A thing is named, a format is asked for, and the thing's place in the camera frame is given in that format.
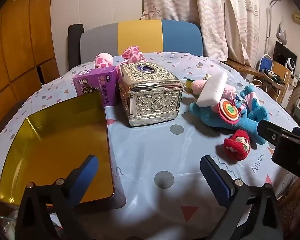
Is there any white garment steamer stand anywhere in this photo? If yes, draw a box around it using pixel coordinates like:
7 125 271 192
266 0 288 55

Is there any grey yellow blue chair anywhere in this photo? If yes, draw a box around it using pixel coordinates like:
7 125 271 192
79 19 203 64

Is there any red plush doll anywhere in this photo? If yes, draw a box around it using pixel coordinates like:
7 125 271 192
223 129 251 161

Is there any wooden desk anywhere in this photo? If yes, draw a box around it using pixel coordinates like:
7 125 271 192
221 60 286 98

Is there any pink spotted plush toy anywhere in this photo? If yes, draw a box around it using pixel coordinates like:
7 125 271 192
94 45 146 77

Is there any black chair seat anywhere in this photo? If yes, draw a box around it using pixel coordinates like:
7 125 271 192
0 100 28 140

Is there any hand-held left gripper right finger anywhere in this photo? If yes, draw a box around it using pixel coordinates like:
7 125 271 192
200 155 283 240

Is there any dark green handheld tool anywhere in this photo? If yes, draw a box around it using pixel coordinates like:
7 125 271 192
263 68 285 85

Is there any black rolled mat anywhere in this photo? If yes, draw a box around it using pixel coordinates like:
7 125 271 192
68 24 85 71

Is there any white round fan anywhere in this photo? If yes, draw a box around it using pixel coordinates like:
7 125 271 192
286 57 297 75

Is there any printed beige curtain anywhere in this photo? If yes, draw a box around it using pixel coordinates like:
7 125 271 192
142 0 261 67

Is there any green yellow scrub sponge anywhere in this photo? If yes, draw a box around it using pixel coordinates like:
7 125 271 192
184 78 196 92

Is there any blue plush toy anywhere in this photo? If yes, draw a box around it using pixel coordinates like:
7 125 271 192
189 85 270 145

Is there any black monitor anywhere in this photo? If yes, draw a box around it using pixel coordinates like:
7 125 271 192
273 41 298 68

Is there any wooden wardrobe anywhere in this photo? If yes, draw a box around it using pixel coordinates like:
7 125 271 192
0 0 61 134

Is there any gold tin box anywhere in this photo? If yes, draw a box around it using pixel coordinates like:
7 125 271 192
0 91 116 207

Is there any white foam block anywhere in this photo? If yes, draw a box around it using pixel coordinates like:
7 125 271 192
196 71 228 108

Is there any white storage box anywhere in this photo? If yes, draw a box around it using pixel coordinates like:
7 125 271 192
288 73 300 88

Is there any silver ornate tissue box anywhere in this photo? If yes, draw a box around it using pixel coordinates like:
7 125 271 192
117 62 184 127

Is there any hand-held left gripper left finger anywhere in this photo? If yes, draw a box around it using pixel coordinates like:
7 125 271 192
15 154 99 240

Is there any purple cardboard box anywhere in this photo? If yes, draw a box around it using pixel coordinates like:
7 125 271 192
72 66 117 105

